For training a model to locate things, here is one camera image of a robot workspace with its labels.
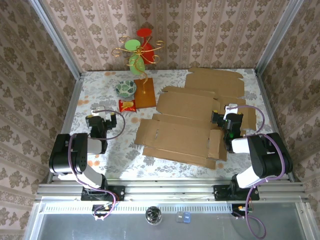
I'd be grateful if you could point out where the brown cardboard mailer box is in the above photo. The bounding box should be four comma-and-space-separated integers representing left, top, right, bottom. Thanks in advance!
184, 66, 258, 131
134, 86, 228, 170

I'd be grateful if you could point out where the red snack packet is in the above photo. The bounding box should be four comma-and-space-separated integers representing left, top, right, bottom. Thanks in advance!
118, 99, 137, 113

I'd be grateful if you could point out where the floral table cloth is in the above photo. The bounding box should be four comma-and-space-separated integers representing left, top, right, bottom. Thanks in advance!
57, 69, 291, 180

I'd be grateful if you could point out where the leaf pattern bowl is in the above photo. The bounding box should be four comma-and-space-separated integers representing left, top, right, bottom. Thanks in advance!
115, 80, 138, 98

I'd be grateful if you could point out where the green plastic wine glass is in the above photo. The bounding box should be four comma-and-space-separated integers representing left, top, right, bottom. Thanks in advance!
124, 39, 147, 76

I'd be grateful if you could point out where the red plastic wine glass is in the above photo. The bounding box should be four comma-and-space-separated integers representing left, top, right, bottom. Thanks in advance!
136, 28, 154, 65

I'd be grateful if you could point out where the grey metal sheet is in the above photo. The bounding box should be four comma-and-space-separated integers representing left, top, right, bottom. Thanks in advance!
23, 197, 320, 240

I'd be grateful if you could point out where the shiny round metal object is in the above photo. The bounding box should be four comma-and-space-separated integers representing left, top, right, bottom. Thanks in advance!
145, 206, 163, 226

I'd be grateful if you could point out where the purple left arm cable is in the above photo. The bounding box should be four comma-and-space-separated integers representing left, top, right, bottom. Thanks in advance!
67, 109, 126, 221

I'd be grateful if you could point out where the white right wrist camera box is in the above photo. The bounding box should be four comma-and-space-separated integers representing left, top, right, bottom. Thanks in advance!
223, 103, 240, 120

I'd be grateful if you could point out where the aluminium side rail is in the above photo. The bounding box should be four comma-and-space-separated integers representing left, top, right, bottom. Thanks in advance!
46, 72, 85, 185

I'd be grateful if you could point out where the gold wire rack wooden base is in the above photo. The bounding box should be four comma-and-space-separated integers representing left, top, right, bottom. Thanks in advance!
111, 35, 166, 110

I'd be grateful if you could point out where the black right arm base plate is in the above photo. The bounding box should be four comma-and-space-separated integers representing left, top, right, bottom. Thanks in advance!
213, 184, 260, 202

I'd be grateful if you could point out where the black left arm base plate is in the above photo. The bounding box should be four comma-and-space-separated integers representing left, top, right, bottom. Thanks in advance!
80, 185, 126, 202

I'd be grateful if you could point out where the white slotted cable duct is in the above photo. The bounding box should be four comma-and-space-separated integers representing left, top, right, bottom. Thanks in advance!
41, 201, 233, 214

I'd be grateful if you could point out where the aluminium frame post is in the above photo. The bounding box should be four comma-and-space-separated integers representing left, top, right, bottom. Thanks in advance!
26, 0, 85, 80
254, 0, 305, 76

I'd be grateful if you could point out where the aluminium cross rail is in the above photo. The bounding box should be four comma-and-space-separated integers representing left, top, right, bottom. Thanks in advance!
34, 177, 310, 201

